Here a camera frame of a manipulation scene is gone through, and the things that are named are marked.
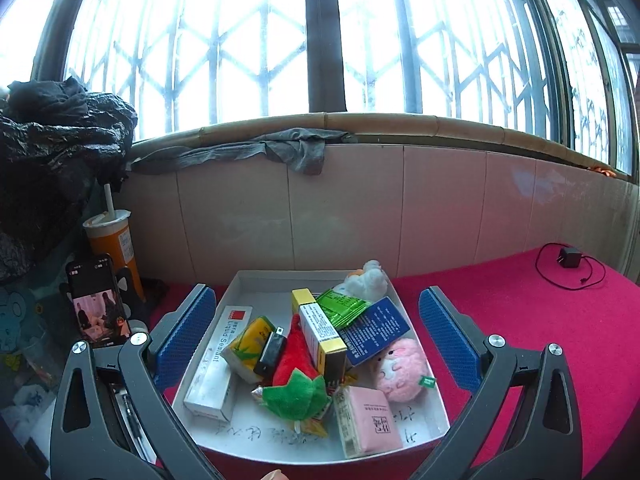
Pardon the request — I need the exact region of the window with metal grille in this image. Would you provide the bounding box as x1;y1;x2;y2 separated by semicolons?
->
0;0;640;176

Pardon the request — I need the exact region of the grey cloth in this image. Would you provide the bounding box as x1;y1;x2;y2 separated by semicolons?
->
125;127;351;176

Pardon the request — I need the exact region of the orange drink cup with straw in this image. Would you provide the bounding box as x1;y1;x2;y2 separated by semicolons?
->
82;183;147;306

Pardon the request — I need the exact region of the pink plush toy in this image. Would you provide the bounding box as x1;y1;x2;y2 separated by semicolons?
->
371;337;437;404

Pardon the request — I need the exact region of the white cardboard tray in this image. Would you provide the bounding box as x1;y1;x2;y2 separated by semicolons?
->
171;270;452;466

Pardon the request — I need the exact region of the long white box yellow end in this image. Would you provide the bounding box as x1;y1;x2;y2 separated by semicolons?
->
291;288;349;377

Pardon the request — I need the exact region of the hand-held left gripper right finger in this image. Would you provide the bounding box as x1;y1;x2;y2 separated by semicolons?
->
415;286;583;480

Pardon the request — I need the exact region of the clear plastic bag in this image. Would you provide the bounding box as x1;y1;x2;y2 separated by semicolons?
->
0;330;66;441

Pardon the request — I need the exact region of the black pen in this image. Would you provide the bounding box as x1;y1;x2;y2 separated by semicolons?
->
121;392;151;463

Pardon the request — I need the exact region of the blue white medicine box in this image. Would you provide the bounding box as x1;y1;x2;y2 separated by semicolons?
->
340;296;412;367

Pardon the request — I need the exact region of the long white sealant box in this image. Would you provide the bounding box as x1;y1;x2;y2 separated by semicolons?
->
183;305;251;422

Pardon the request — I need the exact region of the black smartphone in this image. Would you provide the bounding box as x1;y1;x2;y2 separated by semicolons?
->
66;254;133;350

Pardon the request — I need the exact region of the red chili plush with keyring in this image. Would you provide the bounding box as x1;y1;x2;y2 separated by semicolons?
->
261;312;332;433

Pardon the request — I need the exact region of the blue cartoon mouse cutout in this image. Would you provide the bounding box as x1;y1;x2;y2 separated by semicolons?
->
0;285;43;346

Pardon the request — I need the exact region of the white plush toy red hat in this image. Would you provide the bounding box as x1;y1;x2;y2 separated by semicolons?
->
331;260;390;302

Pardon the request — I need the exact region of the black plastic bag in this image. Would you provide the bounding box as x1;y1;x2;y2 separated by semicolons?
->
0;76;139;286

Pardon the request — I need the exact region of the black power adapter with cable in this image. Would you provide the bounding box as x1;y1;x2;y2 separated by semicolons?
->
535;242;607;291

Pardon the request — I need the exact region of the small black case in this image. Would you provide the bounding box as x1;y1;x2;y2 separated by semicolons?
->
253;326;289;378

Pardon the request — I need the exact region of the pink box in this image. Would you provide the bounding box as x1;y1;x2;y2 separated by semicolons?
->
333;385;404;459

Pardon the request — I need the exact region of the green foil packet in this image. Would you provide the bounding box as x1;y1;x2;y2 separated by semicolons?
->
315;287;375;331

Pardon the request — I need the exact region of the yellow box with green print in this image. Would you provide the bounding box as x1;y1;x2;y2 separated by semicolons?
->
221;316;277;385

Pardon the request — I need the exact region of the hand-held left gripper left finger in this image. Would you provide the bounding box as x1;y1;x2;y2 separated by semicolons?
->
50;284;218;480

